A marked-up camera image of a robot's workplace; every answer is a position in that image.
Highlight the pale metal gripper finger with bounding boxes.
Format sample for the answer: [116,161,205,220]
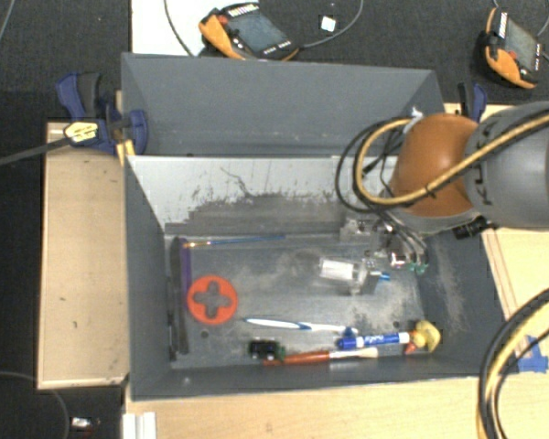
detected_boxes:
[347,255,377,273]
[350,271,382,296]

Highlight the black and green toy car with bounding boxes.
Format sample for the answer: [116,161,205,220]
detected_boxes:
[247,338,287,363]

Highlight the black cylinder on white bracket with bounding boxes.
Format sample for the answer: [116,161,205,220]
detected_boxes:
[452,217,491,241]

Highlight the purple flat strip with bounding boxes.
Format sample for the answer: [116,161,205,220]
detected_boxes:
[179,243,193,294]

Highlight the white and blue toothbrush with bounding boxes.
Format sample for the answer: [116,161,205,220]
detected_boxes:
[242,316,359,336]

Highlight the orange handled brush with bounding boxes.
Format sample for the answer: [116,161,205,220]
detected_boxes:
[262,347,379,367]

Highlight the pale wood board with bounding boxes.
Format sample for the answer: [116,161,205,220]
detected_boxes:
[36,121,132,391]

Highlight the orange disc with cross hole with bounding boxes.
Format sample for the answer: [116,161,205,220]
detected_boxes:
[186,274,240,327]

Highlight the yellow toy duck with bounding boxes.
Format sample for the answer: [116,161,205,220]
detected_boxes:
[404,319,442,356]

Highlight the clear glass bulb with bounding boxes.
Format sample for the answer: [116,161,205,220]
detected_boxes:
[286,249,366,294]

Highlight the thin blue rod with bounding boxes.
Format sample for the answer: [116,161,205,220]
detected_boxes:
[182,234,287,249]

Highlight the black flat strip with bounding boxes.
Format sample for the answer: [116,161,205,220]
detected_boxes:
[166,236,191,361]

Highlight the blue and white marker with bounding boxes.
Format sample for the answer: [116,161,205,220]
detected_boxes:
[335,330,413,351]

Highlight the grey metal bin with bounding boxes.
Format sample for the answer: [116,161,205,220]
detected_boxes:
[120,51,500,402]

